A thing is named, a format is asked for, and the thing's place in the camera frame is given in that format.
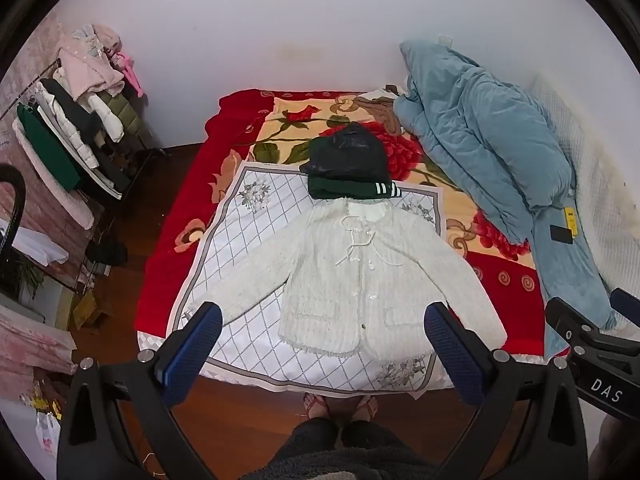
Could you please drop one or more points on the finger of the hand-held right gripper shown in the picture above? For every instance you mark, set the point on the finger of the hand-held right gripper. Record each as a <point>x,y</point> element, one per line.
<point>570,317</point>
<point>627,302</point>

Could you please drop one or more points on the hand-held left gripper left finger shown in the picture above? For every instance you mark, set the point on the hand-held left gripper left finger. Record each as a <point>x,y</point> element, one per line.
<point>192,350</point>

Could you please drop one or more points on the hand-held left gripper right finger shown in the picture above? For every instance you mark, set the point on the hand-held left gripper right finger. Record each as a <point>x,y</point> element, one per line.
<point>450,350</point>

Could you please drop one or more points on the white knitted jacket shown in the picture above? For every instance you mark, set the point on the white knitted jacket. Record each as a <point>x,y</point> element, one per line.
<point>340,280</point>

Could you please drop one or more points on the metal clothes rack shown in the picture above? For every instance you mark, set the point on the metal clothes rack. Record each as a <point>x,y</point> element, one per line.
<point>142,145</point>

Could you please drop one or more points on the yellow and black small item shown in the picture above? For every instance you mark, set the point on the yellow and black small item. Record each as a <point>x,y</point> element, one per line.
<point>570,222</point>

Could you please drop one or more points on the red sandal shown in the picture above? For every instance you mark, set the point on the red sandal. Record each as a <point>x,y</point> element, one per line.
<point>364,408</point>
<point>317,407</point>

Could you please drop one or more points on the cardboard box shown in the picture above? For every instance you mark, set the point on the cardboard box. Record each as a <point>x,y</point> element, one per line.
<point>92,310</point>

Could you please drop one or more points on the white pillow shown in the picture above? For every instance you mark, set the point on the white pillow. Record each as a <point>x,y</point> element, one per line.
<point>600,185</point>

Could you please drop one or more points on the black cap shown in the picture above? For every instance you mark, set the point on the black cap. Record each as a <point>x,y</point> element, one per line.
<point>105,252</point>

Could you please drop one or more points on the red floral blanket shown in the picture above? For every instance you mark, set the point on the red floral blanket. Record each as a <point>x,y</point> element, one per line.
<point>175,220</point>

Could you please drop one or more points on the white checked floral cloth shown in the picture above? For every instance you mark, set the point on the white checked floral cloth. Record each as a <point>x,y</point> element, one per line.
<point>250,230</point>

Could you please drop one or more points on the person's dark trouser legs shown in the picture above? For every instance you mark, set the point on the person's dark trouser legs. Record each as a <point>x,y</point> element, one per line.
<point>340,452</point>

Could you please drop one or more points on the pink patterned cloth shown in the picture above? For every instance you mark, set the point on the pink patterned cloth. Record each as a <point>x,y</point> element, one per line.
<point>35,345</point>

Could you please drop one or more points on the white plastic bag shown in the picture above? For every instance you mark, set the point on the white plastic bag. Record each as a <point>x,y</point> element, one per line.
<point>47,435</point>

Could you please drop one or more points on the white paper sheet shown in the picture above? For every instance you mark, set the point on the white paper sheet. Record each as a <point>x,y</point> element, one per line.
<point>37,247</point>

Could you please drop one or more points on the folded green striped sweater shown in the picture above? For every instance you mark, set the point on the folded green striped sweater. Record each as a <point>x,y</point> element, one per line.
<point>340,189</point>

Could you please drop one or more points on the blue duvet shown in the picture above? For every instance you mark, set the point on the blue duvet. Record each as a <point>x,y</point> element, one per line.
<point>480,130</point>

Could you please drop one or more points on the folded black jacket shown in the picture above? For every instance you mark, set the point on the folded black jacket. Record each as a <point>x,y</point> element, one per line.
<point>345,152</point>

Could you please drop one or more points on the olive puffer jacket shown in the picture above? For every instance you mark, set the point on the olive puffer jacket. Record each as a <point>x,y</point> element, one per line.
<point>130,112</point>

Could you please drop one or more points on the white puffer jacket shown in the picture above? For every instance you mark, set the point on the white puffer jacket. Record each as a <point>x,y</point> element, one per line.
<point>107,117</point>

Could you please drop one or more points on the hanging green garment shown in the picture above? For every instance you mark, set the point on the hanging green garment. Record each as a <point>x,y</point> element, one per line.
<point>47,145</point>

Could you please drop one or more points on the pink plush toy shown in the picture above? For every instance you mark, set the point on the pink plush toy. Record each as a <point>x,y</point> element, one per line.
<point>129,72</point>

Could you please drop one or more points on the pink fluffy coat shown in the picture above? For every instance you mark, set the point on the pink fluffy coat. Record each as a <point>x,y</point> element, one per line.
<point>90,67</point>

